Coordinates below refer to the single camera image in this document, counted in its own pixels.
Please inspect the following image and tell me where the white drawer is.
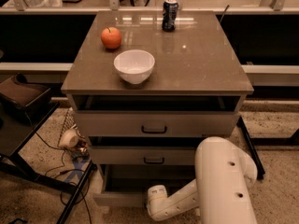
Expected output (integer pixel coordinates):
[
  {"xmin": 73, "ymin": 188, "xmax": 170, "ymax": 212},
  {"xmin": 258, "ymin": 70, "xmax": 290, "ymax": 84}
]
[
  {"xmin": 73, "ymin": 111, "xmax": 240, "ymax": 137},
  {"xmin": 93, "ymin": 164, "xmax": 195, "ymax": 207},
  {"xmin": 89, "ymin": 147, "xmax": 195, "ymax": 165}
]

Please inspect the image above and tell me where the black side table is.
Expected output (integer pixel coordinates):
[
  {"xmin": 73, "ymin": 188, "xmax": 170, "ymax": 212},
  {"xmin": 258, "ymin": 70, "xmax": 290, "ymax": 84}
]
[{"xmin": 0, "ymin": 102, "xmax": 93, "ymax": 224}]

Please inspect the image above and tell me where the wire mesh rack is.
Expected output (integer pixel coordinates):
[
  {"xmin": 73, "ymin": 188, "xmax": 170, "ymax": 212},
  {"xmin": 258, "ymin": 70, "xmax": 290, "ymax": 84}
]
[{"xmin": 58, "ymin": 108, "xmax": 83, "ymax": 147}]

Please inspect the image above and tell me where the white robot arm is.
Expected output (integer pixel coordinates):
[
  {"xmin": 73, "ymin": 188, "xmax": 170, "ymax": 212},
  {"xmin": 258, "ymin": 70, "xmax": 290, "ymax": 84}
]
[{"xmin": 147, "ymin": 137, "xmax": 257, "ymax": 224}]

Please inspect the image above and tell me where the black floor cable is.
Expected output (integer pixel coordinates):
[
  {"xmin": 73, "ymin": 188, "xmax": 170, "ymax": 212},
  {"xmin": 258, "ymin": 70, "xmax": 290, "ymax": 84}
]
[{"xmin": 24, "ymin": 112, "xmax": 93, "ymax": 224}]

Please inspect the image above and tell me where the dark brown tray box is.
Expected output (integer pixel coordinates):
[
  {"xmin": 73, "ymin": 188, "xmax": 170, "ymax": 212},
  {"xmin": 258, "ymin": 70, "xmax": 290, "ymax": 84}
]
[{"xmin": 0, "ymin": 74, "xmax": 51, "ymax": 111}]

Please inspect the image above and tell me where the white bowl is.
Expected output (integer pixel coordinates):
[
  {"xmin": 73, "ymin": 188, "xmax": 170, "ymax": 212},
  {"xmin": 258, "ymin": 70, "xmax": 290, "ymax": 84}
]
[{"xmin": 114, "ymin": 49, "xmax": 155, "ymax": 84}]

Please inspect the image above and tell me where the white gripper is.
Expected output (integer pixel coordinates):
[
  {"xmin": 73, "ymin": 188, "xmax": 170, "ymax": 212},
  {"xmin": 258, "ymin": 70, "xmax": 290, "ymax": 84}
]
[{"xmin": 147, "ymin": 185, "xmax": 168, "ymax": 214}]

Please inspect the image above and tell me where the grey drawer cabinet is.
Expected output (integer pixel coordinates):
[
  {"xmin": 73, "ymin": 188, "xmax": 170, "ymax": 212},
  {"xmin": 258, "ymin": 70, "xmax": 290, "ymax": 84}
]
[{"xmin": 61, "ymin": 10, "xmax": 254, "ymax": 173}]

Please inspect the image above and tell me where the black stand leg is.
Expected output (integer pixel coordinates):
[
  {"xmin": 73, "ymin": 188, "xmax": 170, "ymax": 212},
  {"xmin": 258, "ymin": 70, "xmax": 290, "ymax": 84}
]
[{"xmin": 237, "ymin": 117, "xmax": 265, "ymax": 180}]

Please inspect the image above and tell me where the white round device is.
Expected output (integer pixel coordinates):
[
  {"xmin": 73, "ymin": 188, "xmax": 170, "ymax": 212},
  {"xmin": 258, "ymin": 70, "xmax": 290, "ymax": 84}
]
[{"xmin": 59, "ymin": 129, "xmax": 79, "ymax": 148}]

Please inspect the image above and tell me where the dark soda can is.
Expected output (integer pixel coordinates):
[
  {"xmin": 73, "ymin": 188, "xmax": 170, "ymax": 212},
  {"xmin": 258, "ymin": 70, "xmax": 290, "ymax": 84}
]
[{"xmin": 162, "ymin": 0, "xmax": 178, "ymax": 32}]

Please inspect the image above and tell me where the red apple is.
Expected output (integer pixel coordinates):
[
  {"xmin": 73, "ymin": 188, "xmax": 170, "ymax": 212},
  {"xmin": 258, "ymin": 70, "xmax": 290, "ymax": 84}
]
[{"xmin": 100, "ymin": 27, "xmax": 121, "ymax": 49}]

